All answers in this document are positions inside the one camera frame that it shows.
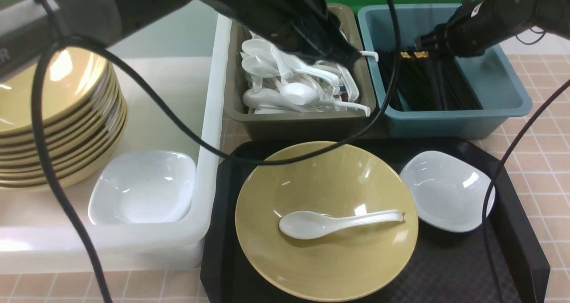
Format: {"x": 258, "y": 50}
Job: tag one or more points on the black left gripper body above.
{"x": 303, "y": 28}

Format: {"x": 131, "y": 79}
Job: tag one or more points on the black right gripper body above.
{"x": 468, "y": 33}

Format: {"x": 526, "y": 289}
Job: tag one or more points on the white square dish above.
{"x": 144, "y": 187}
{"x": 448, "y": 192}

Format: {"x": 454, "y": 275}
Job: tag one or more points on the white ceramic soup spoon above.
{"x": 308, "y": 225}

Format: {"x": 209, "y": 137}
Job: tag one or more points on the yellow noodle bowl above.
{"x": 345, "y": 265}

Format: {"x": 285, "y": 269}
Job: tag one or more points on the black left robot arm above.
{"x": 22, "y": 44}

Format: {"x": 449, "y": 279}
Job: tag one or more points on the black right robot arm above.
{"x": 551, "y": 16}

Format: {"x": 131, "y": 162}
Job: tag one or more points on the bundle of black chopsticks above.
{"x": 432, "y": 84}

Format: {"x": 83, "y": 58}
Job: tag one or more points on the blue chopstick bin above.
{"x": 492, "y": 77}

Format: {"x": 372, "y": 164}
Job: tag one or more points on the pile of white spoons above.
{"x": 282, "y": 83}

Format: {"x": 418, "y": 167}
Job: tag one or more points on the olive brown spoon bin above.
{"x": 332, "y": 126}

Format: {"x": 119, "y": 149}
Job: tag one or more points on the white square dish in tub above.
{"x": 144, "y": 187}

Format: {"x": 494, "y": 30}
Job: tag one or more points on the stack of yellow bowls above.
{"x": 84, "y": 116}

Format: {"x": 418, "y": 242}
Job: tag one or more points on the black plastic serving tray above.
{"x": 445, "y": 267}

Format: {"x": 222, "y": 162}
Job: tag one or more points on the white translucent plastic tub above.
{"x": 184, "y": 61}

